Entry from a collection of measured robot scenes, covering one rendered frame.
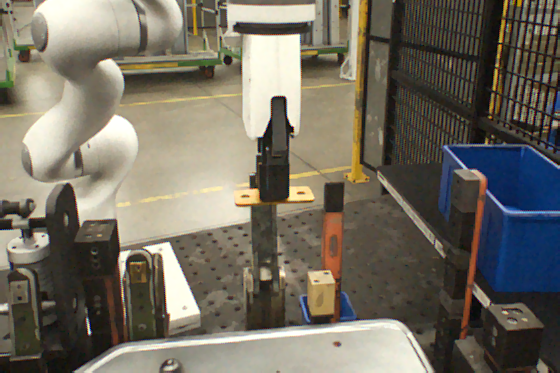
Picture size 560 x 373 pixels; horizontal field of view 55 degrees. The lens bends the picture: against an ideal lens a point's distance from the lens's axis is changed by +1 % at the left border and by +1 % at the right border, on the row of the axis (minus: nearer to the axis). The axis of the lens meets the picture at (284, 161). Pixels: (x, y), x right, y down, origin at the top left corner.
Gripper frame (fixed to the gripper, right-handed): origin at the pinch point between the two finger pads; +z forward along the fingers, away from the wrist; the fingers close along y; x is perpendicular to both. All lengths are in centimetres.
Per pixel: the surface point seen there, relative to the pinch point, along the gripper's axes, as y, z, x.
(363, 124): -298, 83, 101
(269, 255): -14.4, 17.9, 1.3
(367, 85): -297, 55, 102
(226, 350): -6.9, 27.4, -5.5
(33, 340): -11.9, 26.7, -31.0
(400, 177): -56, 24, 36
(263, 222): -15.2, 13.0, 0.5
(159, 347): -8.8, 27.4, -14.3
